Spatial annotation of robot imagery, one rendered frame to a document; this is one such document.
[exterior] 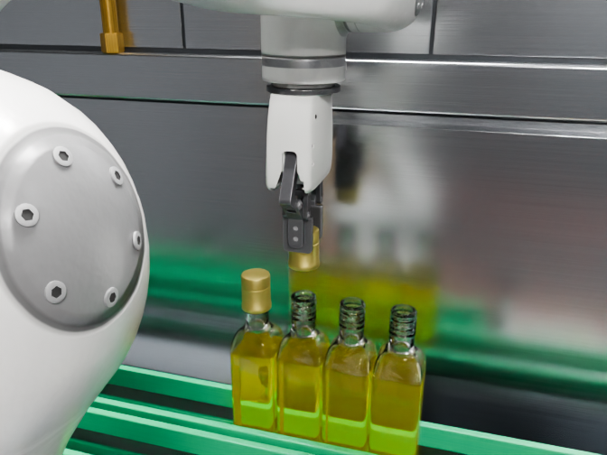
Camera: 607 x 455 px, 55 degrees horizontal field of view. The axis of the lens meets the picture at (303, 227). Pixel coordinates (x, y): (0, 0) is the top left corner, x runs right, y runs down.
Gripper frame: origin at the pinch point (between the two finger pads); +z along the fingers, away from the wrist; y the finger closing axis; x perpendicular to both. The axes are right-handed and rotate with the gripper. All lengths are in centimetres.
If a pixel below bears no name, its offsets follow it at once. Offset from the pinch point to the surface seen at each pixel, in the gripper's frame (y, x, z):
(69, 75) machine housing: -13.1, -37.5, -13.8
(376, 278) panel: -11.8, 6.7, 10.9
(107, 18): -13.0, -30.4, -21.3
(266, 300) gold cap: 0.9, -4.3, 9.2
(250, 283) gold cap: 1.8, -5.8, 6.9
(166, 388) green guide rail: -3.4, -21.1, 28.0
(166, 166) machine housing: -15.2, -24.7, -1.2
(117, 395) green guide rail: -3.8, -29.7, 31.3
